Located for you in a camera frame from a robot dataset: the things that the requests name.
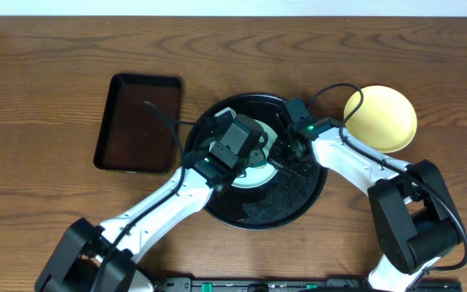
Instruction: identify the yellow plate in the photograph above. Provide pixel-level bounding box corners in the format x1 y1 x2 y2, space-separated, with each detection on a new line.
345 85 418 153

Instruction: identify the left black cable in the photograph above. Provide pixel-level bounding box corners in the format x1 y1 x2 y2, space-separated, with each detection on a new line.
91 101 202 292

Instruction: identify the light blue plate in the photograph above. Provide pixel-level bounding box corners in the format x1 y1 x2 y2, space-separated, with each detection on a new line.
209 114 277 189

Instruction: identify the dark rectangular tray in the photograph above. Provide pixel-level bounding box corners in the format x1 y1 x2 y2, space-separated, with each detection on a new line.
93 73 182 174

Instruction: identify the right black cable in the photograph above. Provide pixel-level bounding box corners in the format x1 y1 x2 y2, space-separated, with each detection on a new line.
306 83 467 285

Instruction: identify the green yellow sponge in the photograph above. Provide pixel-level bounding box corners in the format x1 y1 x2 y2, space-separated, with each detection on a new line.
253 160 267 169

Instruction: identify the black cable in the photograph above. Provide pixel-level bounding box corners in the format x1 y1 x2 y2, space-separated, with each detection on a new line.
306 83 467 285
91 101 202 292

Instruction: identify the round black serving tray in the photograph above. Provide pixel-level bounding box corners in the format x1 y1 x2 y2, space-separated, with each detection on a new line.
186 93 327 230

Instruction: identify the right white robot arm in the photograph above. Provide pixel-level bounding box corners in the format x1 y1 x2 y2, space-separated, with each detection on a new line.
277 114 467 291

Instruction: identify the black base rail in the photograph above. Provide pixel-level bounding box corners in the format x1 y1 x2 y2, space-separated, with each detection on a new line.
152 277 464 292

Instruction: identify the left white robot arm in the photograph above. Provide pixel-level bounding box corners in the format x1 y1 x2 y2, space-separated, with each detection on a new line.
34 139 272 291

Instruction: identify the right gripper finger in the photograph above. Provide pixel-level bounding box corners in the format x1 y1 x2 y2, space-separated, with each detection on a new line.
267 157 304 178
276 112 289 140

